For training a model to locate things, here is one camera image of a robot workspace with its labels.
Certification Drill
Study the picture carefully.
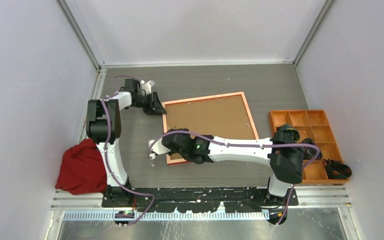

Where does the white slotted cable duct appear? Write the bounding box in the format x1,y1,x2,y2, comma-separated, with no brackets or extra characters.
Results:
62,210,269,222

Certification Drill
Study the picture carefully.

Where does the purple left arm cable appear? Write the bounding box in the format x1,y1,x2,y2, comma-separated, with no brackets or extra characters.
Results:
99,75,156,228

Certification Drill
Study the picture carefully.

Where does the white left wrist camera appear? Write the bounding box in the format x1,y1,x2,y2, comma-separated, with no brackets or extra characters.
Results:
140,80,155,95

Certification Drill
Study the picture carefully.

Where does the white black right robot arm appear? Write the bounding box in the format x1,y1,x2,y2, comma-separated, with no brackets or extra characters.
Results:
151,128,304,205

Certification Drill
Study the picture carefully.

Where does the orange compartment tray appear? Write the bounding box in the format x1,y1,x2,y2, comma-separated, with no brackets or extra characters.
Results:
268,109,350,185

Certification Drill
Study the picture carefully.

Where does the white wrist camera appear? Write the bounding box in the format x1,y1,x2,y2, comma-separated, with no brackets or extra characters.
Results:
148,139,171,160
140,80,155,95

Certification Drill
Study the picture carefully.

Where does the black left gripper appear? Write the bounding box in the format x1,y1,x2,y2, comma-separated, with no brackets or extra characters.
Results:
133,92,167,116

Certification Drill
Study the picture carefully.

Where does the blue yellow rolled tie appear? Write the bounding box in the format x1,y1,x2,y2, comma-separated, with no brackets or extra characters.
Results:
276,124,301,142

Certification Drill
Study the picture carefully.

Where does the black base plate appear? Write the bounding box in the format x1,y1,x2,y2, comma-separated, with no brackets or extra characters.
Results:
101,186,286,213

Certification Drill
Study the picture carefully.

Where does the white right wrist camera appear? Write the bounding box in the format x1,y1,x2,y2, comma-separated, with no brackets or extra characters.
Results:
148,139,171,160

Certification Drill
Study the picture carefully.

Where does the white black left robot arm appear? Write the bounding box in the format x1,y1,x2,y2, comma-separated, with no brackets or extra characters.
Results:
86,78,167,207

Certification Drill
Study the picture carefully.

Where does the dark rolled tie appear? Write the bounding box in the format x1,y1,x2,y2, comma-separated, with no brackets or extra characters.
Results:
301,137,323,160

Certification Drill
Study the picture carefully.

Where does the red cloth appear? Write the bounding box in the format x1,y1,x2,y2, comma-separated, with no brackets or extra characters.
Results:
55,138,107,195

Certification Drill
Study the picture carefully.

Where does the red picture frame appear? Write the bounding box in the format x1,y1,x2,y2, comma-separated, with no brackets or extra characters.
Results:
161,91,260,166

